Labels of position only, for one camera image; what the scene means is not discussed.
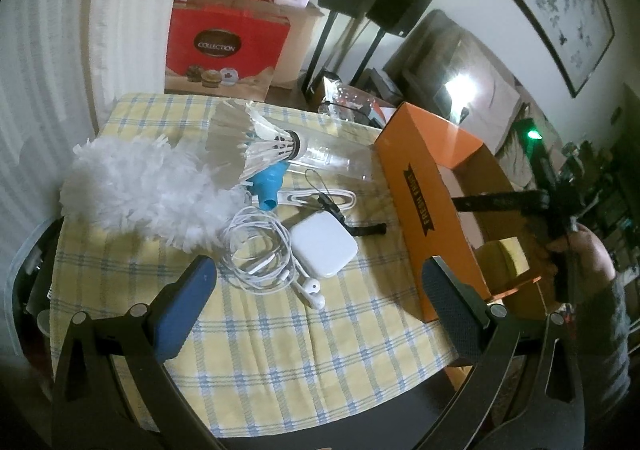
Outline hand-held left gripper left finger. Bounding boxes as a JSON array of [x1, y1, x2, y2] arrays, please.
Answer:
[[50, 255, 226, 450]]

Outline yellow blue checkered tablecloth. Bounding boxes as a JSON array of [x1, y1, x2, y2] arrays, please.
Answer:
[[47, 92, 463, 433]]

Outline person's right forearm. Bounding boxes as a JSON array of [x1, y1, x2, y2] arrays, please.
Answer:
[[566, 277, 635, 450]]

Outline person's right hand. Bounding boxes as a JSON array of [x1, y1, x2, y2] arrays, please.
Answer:
[[544, 226, 617, 305]]

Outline white flat cable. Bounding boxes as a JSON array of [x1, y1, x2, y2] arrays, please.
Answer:
[[276, 187, 357, 211]]

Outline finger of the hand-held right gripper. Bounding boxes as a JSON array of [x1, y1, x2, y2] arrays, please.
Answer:
[[450, 191, 548, 217]]

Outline brown sofa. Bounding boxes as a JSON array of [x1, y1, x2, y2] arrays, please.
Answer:
[[382, 8, 531, 155]]

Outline white wired earphones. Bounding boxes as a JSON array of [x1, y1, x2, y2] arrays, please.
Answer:
[[221, 206, 327, 309]]

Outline stack of white shuttlecocks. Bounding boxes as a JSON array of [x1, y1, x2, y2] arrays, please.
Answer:
[[201, 98, 302, 191]]

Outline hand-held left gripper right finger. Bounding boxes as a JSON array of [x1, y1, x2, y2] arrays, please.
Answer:
[[422, 255, 586, 450]]

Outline black lanyard strap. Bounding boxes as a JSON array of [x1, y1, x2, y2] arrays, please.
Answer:
[[304, 169, 389, 239]]

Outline white square charger case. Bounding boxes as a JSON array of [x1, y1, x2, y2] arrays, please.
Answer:
[[289, 214, 359, 279]]

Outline orange cardboard box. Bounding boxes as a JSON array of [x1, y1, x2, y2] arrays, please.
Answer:
[[374, 102, 545, 324]]

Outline red collection gift box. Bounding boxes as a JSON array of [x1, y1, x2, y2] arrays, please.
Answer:
[[164, 7, 292, 91]]

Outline white curtain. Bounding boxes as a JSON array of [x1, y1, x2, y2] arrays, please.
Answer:
[[0, 0, 197, 225]]

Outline white fluffy duster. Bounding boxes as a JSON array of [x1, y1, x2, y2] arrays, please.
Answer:
[[59, 134, 292, 257]]

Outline clear plastic bag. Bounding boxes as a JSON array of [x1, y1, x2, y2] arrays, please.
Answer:
[[317, 74, 373, 119]]

